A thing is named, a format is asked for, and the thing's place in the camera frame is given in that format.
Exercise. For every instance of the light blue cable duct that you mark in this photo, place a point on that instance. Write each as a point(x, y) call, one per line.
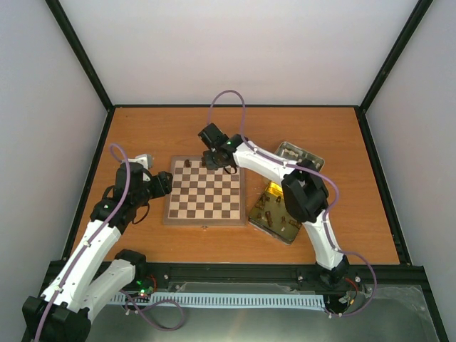
point(234, 301)

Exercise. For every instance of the black frame post left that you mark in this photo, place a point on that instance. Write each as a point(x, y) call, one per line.
point(74, 42)

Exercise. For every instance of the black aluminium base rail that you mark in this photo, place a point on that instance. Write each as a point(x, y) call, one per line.
point(303, 277)

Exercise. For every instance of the small green circuit board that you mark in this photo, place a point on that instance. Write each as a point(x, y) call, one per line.
point(146, 287)

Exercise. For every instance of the wooden folding chess board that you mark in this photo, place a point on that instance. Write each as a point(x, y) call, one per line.
point(205, 198)

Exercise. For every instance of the black frame post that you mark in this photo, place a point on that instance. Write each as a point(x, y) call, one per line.
point(74, 42)
point(416, 16)

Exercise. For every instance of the pile of dark chess pieces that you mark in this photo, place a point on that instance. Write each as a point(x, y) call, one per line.
point(269, 211)

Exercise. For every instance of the black frame post right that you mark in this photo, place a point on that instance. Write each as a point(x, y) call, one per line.
point(416, 16)

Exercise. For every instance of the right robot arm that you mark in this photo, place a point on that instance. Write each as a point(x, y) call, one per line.
point(304, 192)

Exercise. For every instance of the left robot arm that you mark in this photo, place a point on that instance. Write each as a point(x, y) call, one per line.
point(67, 308)

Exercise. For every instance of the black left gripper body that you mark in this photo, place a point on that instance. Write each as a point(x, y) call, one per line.
point(162, 187)

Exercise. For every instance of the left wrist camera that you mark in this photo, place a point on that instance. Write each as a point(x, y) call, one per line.
point(145, 160)

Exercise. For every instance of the pile of white chess pieces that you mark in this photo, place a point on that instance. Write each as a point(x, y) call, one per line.
point(291, 154)

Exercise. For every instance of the silver tin tray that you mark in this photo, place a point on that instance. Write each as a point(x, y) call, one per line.
point(305, 154)

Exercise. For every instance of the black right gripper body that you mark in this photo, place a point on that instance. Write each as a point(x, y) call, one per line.
point(214, 164)

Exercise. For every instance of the gold tin tray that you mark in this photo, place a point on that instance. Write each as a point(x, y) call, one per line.
point(287, 235)

